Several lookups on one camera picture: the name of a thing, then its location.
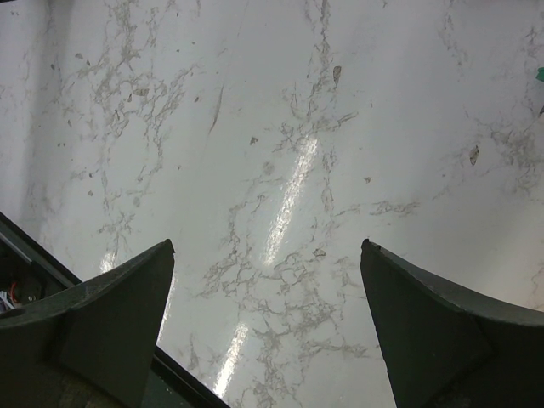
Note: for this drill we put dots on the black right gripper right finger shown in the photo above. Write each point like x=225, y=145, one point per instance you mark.
x=445, y=345

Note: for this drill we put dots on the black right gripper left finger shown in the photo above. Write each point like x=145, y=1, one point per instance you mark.
x=90, y=345

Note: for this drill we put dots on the green highlighter marker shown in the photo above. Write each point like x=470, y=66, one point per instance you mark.
x=540, y=74

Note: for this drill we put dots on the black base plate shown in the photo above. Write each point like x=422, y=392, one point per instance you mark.
x=30, y=274

